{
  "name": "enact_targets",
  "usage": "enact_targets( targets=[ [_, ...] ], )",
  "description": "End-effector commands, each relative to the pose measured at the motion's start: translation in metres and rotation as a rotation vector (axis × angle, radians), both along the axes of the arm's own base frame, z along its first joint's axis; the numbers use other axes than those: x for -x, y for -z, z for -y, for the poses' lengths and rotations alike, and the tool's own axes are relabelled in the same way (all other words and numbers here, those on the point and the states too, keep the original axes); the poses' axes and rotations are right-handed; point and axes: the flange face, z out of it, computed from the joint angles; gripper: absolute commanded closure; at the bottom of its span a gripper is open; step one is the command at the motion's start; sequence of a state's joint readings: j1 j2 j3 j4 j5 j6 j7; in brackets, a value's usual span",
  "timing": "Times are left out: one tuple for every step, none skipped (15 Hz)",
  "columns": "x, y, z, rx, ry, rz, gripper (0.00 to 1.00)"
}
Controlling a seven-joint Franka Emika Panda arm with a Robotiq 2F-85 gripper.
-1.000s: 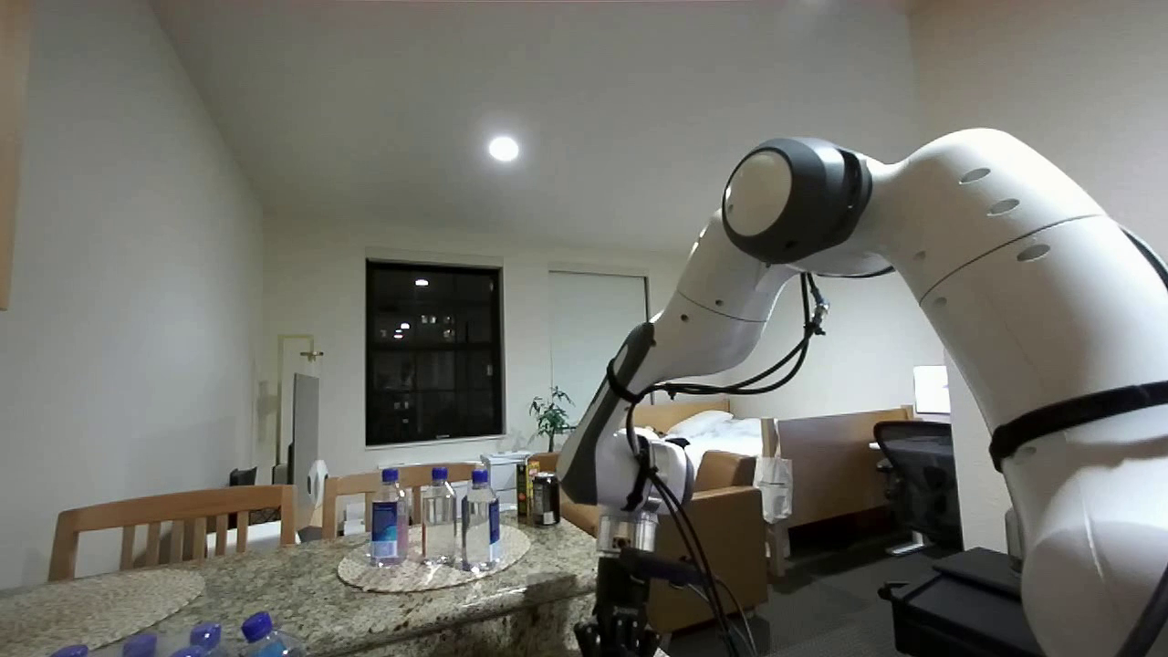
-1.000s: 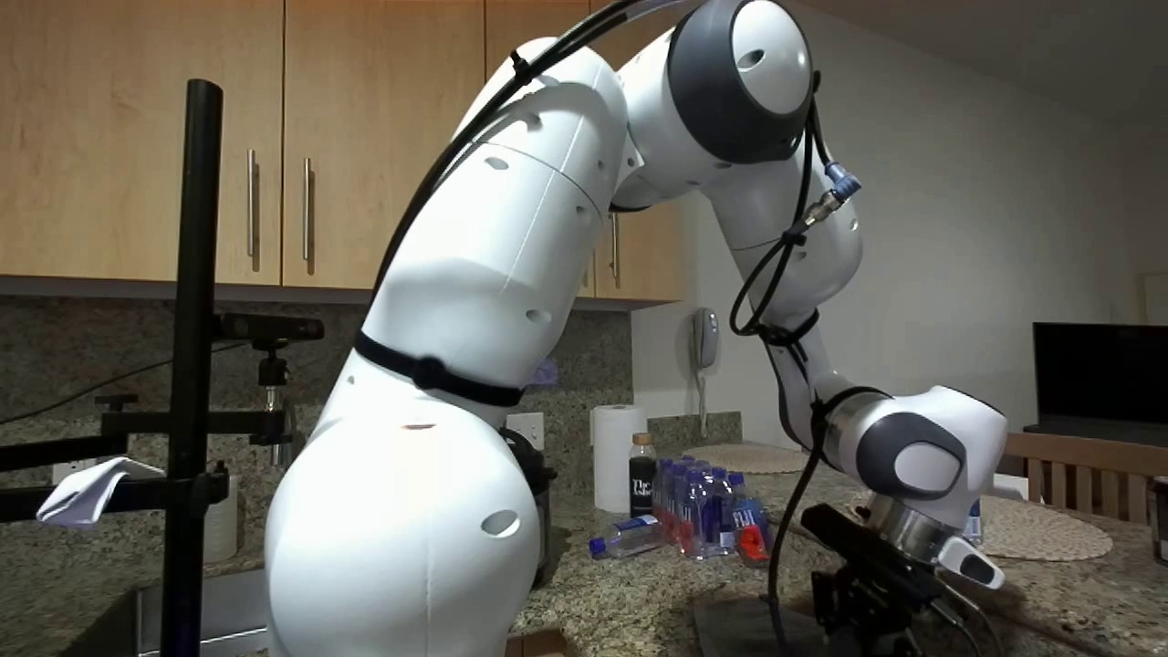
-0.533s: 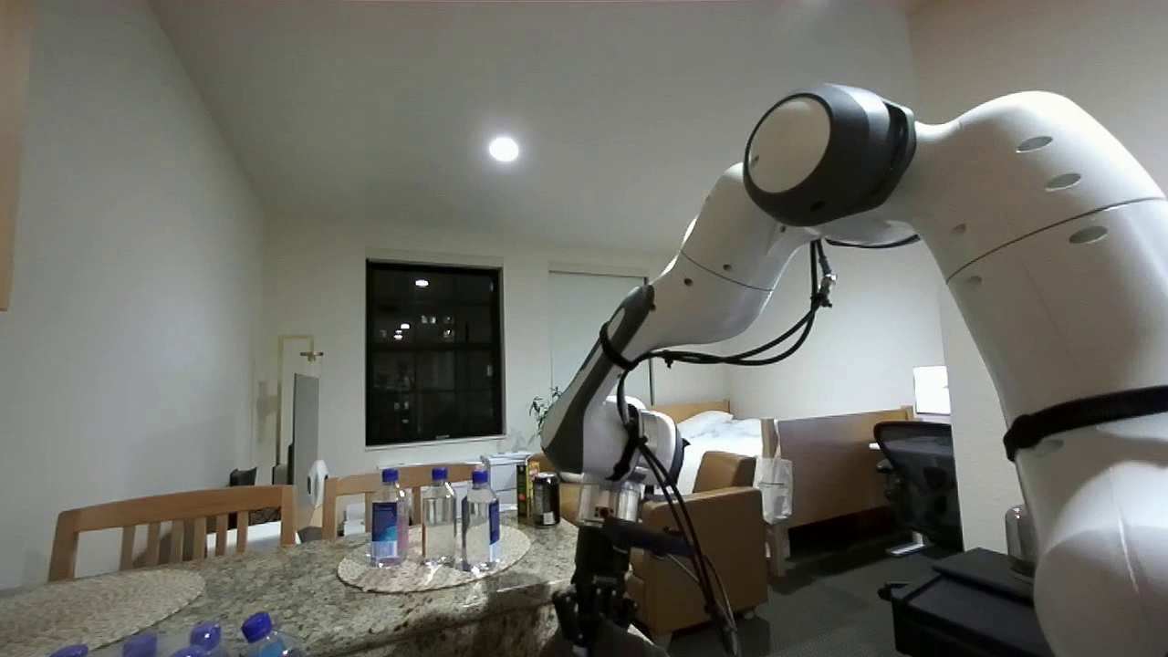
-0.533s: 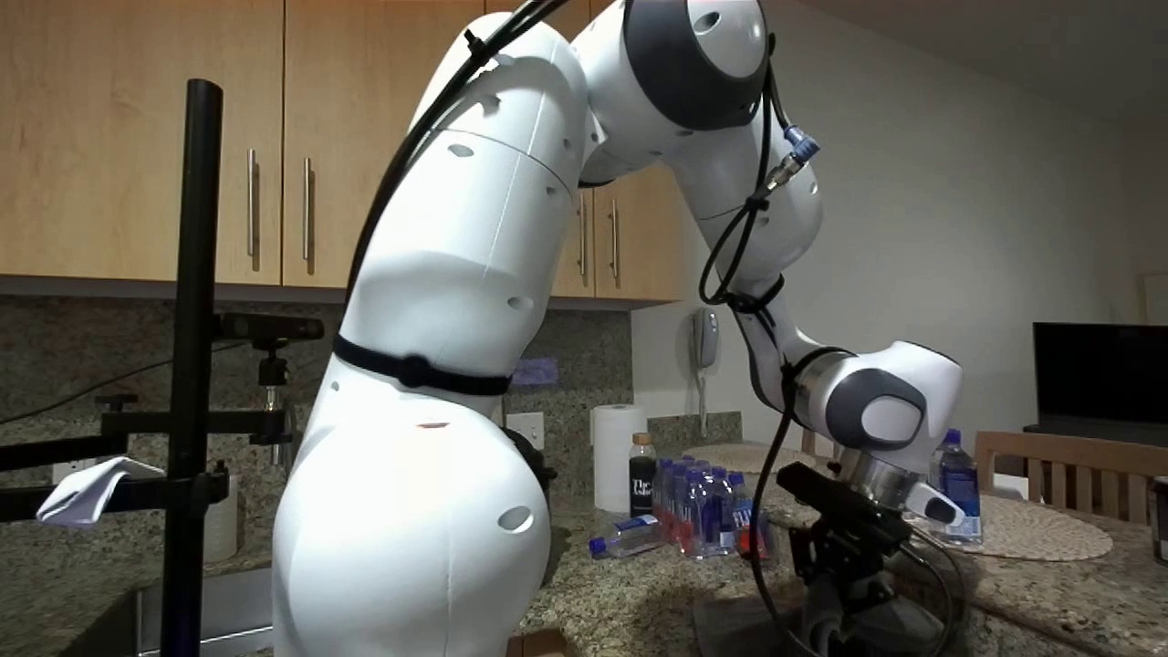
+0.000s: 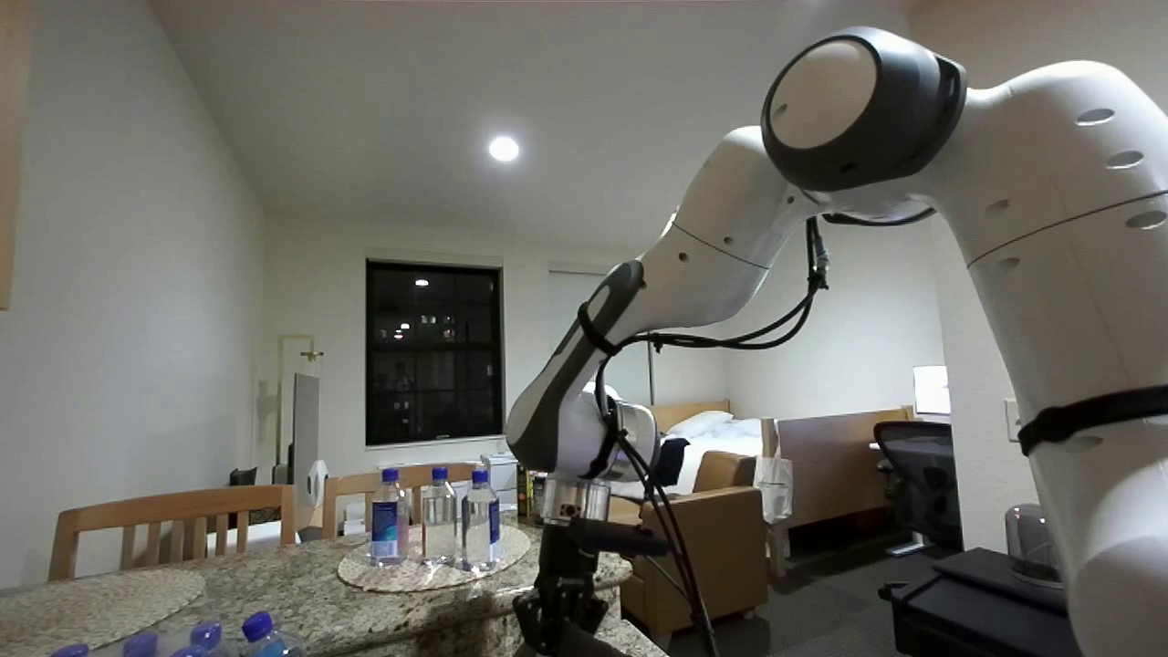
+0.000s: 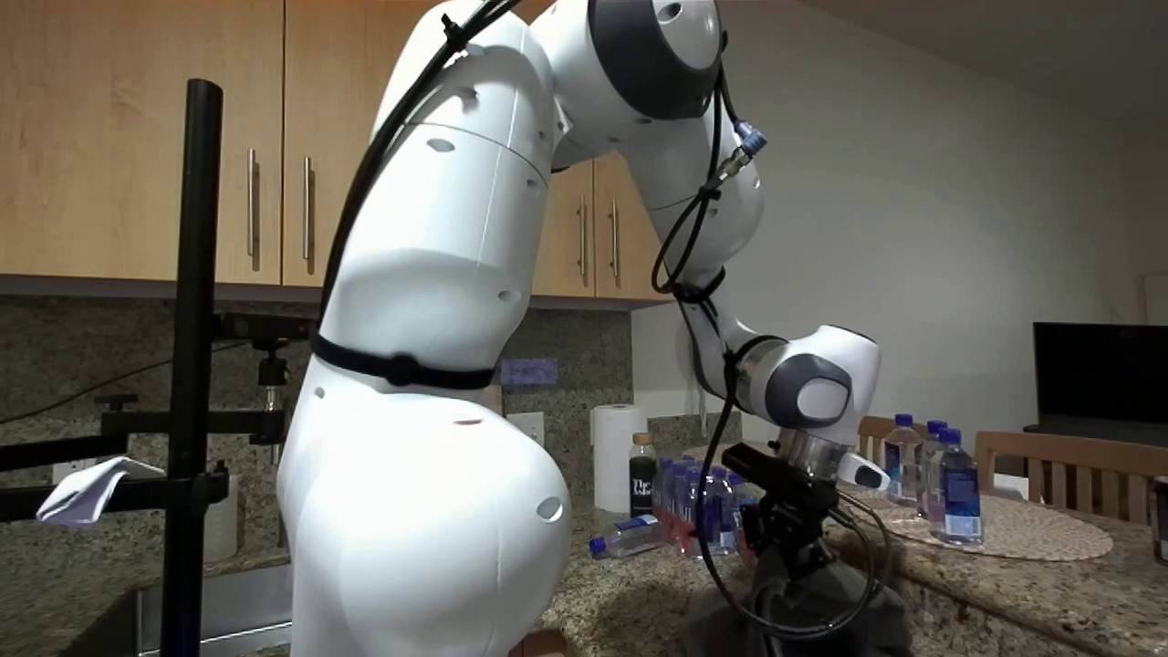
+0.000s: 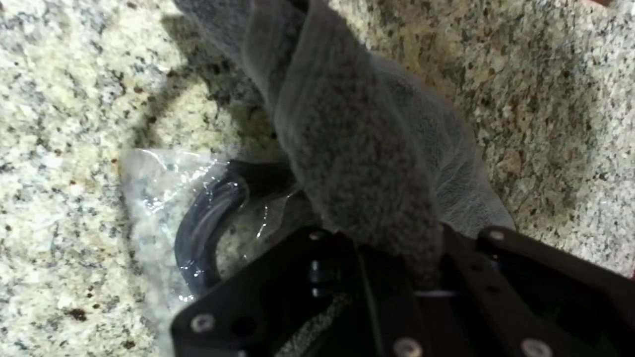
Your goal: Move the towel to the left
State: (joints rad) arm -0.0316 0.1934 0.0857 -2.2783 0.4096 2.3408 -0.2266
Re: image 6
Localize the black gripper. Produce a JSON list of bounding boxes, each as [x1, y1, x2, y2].
[[743, 482, 835, 584]]

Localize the grey towel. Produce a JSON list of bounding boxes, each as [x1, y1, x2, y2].
[[681, 559, 918, 657]]

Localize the white paper towel roll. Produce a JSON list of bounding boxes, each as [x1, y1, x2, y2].
[[593, 400, 648, 518]]

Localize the wooden chair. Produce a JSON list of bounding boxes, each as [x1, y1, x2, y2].
[[855, 411, 898, 475], [971, 428, 1168, 528]]

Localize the standing blue label water bottle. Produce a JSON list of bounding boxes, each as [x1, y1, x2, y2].
[[913, 417, 950, 526], [883, 411, 920, 504], [930, 428, 989, 546]]

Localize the dark bottle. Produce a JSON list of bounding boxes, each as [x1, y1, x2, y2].
[[627, 436, 666, 522]]

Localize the lying water bottle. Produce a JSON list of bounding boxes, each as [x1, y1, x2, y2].
[[589, 511, 667, 563]]

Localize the round woven placemat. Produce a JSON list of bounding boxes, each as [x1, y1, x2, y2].
[[849, 486, 1117, 567]]

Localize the black television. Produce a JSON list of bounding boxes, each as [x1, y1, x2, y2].
[[1030, 319, 1168, 449]]

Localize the stainless steel sink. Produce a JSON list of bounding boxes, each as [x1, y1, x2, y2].
[[131, 563, 296, 657]]

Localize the black stand pole with arms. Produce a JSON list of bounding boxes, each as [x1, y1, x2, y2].
[[0, 78, 294, 657]]

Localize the white crumpled paper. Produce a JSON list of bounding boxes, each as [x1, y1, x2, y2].
[[35, 454, 170, 528]]

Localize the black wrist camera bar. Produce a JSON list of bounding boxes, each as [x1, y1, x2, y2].
[[721, 441, 845, 515]]

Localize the white wall outlet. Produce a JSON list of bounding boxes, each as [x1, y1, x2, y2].
[[509, 408, 547, 449]]

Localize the blue wall label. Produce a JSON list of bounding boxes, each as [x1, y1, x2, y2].
[[496, 353, 564, 389]]

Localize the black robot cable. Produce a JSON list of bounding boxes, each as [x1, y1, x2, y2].
[[318, 0, 895, 646]]

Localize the metal cabinet handle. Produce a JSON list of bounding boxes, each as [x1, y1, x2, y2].
[[246, 146, 265, 273], [302, 158, 321, 278], [572, 198, 593, 287], [606, 202, 626, 287]]

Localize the black camera on mount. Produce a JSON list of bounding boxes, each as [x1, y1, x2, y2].
[[215, 312, 328, 394]]

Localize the wooden wall cabinets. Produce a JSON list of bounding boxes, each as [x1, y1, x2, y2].
[[0, 0, 673, 307]]

